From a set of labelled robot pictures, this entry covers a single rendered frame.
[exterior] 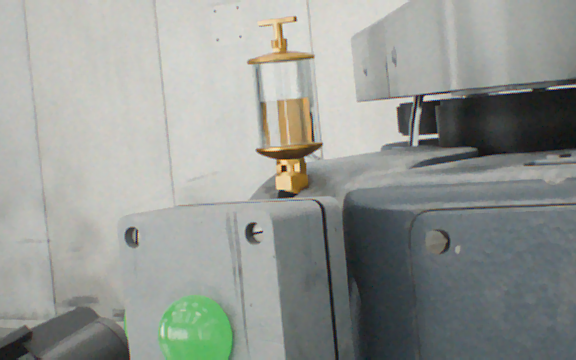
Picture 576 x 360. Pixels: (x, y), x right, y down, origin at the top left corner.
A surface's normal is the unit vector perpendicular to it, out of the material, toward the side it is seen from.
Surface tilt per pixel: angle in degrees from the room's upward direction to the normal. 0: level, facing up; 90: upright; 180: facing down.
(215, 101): 90
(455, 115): 90
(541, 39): 90
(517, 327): 90
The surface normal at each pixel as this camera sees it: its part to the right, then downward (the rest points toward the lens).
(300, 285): 0.81, -0.05
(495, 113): -0.47, 0.09
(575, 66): 0.38, 0.01
